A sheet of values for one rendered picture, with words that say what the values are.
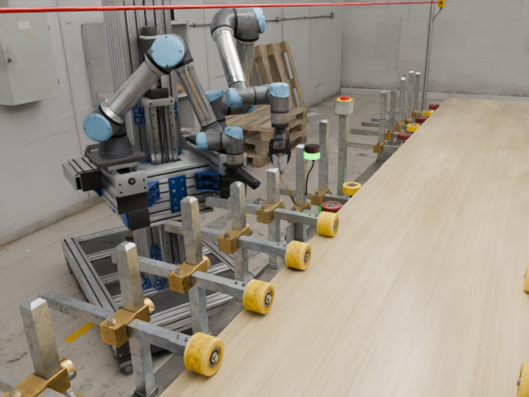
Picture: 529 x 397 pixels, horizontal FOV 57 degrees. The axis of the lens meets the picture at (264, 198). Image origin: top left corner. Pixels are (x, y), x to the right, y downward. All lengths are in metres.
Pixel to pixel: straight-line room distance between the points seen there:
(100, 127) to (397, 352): 1.43
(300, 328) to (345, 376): 0.19
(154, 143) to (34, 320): 1.51
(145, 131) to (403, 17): 7.70
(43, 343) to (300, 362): 0.53
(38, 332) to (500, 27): 8.97
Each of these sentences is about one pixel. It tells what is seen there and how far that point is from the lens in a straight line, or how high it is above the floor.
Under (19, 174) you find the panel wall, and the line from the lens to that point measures 4.21.
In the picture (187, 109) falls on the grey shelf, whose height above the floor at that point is 0.71.
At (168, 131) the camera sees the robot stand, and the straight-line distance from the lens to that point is 2.43.
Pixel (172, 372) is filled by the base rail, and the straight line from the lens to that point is 1.46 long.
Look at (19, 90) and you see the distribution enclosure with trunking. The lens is 3.88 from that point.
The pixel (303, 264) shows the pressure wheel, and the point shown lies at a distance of 1.46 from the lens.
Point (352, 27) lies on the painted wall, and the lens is 9.96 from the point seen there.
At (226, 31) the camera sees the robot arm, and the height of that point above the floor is 1.55.
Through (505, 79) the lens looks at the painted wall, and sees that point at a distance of 9.52.
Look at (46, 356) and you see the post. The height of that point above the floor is 1.02.
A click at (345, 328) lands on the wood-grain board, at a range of 1.25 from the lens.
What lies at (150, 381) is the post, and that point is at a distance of 1.37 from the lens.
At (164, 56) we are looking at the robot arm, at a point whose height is 1.47.
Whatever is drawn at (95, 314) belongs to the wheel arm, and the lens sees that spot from 1.27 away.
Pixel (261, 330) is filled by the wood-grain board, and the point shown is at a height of 0.90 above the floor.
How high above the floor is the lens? 1.63
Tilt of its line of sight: 21 degrees down
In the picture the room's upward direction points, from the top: 2 degrees counter-clockwise
